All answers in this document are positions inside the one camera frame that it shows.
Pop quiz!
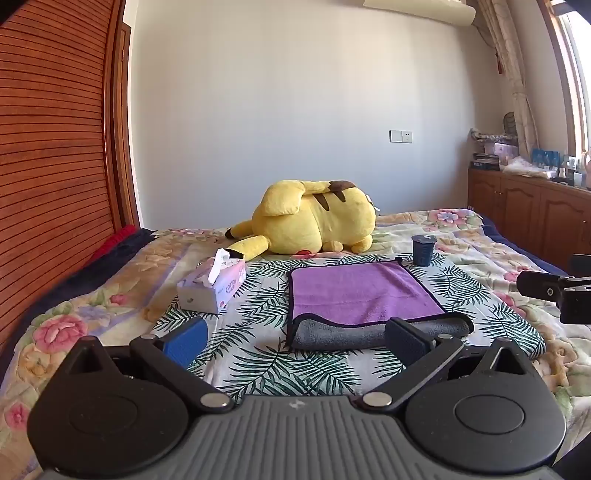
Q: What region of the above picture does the purple and grey towel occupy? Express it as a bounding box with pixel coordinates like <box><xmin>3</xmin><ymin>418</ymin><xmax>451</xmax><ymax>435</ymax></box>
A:
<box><xmin>285</xmin><ymin>260</ymin><xmax>475</xmax><ymax>350</ymax></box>

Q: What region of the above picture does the red cloth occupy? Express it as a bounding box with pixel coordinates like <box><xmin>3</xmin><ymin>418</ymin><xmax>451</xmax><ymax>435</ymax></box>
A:
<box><xmin>89</xmin><ymin>224</ymin><xmax>139</xmax><ymax>262</ymax></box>

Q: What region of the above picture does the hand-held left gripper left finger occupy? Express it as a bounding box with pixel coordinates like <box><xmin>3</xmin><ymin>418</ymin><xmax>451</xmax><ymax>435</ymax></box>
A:
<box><xmin>59</xmin><ymin>316</ymin><xmax>235</xmax><ymax>413</ymax></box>

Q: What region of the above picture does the floral fabric bundle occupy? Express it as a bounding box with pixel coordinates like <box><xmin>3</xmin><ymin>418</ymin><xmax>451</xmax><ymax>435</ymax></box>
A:
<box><xmin>469</xmin><ymin>128</ymin><xmax>520</xmax><ymax>145</ymax></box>

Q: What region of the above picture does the brown wooden cabinet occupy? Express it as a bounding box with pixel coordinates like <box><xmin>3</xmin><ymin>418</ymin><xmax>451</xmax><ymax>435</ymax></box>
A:
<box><xmin>467</xmin><ymin>167</ymin><xmax>591</xmax><ymax>278</ymax></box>

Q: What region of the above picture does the dark blue blanket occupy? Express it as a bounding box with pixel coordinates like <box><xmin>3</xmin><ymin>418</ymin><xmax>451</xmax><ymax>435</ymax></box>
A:
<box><xmin>28</xmin><ymin>228</ymin><xmax>158</xmax><ymax>324</ymax></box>

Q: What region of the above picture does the white plastic bag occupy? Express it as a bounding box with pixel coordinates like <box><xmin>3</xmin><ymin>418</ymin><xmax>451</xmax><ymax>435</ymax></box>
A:
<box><xmin>502</xmin><ymin>156</ymin><xmax>560</xmax><ymax>180</ymax></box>

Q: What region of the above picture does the cream patterned curtain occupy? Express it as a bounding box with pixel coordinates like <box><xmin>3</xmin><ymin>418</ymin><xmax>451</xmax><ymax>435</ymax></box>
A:
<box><xmin>477</xmin><ymin>0</ymin><xmax>542</xmax><ymax>160</ymax></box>

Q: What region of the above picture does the blue box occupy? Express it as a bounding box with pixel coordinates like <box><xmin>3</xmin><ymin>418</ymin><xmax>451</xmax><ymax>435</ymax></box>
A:
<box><xmin>531</xmin><ymin>148</ymin><xmax>562</xmax><ymax>167</ymax></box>

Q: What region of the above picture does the leaf print cloth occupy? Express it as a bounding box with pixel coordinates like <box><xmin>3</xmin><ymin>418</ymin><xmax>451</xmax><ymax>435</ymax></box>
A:
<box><xmin>151</xmin><ymin>252</ymin><xmax>548</xmax><ymax>408</ymax></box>

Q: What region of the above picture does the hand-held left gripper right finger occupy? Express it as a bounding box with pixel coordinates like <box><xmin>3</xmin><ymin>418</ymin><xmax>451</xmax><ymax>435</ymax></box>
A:
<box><xmin>361</xmin><ymin>317</ymin><xmax>537</xmax><ymax>412</ymax></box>

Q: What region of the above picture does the yellow plush toy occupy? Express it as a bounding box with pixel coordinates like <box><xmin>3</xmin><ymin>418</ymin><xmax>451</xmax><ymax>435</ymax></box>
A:
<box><xmin>225</xmin><ymin>179</ymin><xmax>378</xmax><ymax>262</ymax></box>

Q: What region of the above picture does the white air conditioner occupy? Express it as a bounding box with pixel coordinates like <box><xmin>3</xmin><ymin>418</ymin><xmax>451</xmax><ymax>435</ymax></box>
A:
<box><xmin>362</xmin><ymin>0</ymin><xmax>477</xmax><ymax>25</ymax></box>

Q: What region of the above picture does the wooden window frame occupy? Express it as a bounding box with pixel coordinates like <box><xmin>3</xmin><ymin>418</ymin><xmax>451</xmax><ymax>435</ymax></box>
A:
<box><xmin>538</xmin><ymin>0</ymin><xmax>591</xmax><ymax>161</ymax></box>

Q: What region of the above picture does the floral bed sheet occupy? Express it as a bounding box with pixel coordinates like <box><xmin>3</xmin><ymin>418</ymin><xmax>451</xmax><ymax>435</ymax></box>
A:
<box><xmin>0</xmin><ymin>209</ymin><xmax>591</xmax><ymax>480</ymax></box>

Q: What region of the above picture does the white tissue box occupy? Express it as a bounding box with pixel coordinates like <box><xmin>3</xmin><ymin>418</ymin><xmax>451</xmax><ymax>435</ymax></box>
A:
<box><xmin>177</xmin><ymin>248</ymin><xmax>247</xmax><ymax>315</ymax></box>

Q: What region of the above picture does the dark blue bedspread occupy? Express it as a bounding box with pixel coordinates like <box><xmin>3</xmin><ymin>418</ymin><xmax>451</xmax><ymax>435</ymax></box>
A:
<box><xmin>479</xmin><ymin>214</ymin><xmax>570</xmax><ymax>278</ymax></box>

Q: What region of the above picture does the dark blue cup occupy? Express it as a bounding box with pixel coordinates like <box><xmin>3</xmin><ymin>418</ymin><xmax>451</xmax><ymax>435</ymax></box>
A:
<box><xmin>411</xmin><ymin>234</ymin><xmax>437</xmax><ymax>267</ymax></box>

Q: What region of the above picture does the stack of books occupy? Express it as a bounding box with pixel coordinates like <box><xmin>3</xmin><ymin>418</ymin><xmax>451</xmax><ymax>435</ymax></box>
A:
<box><xmin>470</xmin><ymin>152</ymin><xmax>502</xmax><ymax>172</ymax></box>

